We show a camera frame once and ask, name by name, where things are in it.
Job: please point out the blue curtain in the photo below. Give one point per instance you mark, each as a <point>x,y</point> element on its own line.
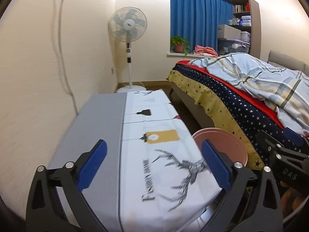
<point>196,21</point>

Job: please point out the person right hand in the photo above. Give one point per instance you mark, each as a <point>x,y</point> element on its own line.
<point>290,200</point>

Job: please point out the pink plastic basin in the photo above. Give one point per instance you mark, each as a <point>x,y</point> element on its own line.
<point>222,140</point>

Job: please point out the white storage box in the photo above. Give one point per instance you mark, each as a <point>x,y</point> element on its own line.
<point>228,32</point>

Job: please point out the pink folded clothes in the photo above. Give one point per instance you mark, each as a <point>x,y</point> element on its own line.
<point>205,51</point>

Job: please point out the white standing fan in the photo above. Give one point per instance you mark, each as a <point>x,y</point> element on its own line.
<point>128,24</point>

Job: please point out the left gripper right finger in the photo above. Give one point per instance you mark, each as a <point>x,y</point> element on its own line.
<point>219,164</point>

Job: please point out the dark plastic storage bin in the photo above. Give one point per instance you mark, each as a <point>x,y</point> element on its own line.
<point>226,46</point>

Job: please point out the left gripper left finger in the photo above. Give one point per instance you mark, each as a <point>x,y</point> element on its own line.
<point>88,164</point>

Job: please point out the potted green plant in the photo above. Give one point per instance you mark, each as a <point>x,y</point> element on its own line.
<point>180,45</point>

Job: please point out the wooden bookshelf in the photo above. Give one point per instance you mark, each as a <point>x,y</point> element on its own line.
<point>247,18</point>

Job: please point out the star pattern bed sheet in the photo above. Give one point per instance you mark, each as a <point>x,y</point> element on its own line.
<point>232,110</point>

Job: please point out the grey bed headboard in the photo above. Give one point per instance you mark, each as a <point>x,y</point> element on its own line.
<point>285,61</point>

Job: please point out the white printed table cloth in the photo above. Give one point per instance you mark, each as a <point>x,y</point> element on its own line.
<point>165,183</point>

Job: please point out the grey bed frame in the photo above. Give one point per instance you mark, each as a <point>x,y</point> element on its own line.
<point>197,111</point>

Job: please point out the plaid light blue duvet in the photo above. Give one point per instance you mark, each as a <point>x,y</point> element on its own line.
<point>283,90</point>

